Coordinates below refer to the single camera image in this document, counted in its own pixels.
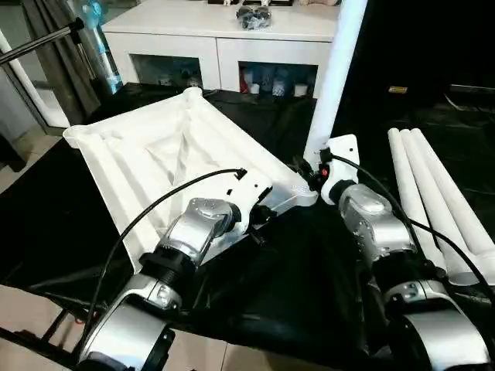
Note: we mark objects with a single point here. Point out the white plastic table leg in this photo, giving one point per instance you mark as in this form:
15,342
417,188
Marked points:
340,69
456,193
406,185
429,193

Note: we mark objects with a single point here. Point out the white plastic table top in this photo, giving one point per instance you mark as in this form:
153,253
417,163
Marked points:
135,162

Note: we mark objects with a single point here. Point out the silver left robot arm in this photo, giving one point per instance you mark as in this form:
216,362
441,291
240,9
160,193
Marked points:
185,232

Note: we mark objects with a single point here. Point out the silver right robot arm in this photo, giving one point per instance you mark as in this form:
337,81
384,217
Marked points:
386,232

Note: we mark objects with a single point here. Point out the black plastic mat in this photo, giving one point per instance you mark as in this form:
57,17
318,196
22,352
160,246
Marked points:
301,278

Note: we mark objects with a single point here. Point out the white cup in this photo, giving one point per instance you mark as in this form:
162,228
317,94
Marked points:
301,90

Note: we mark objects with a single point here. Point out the small yellow label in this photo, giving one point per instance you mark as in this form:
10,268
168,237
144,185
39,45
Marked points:
397,89

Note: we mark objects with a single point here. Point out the red and white bottle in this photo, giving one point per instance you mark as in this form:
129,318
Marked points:
244,81

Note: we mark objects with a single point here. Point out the clear bag of dark items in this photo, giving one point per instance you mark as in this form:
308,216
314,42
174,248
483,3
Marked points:
254,18

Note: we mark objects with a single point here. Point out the white sideboard cabinet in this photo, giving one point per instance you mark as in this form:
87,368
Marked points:
185,27

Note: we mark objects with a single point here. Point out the grey brown curtain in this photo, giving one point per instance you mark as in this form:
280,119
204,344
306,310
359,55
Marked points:
58,69

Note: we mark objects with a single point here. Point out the grey metal pole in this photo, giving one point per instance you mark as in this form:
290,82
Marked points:
38,42

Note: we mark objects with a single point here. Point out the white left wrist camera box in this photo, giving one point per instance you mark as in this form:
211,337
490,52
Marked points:
247,189

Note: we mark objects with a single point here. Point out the black metal stand frame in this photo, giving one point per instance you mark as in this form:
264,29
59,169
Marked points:
42,332

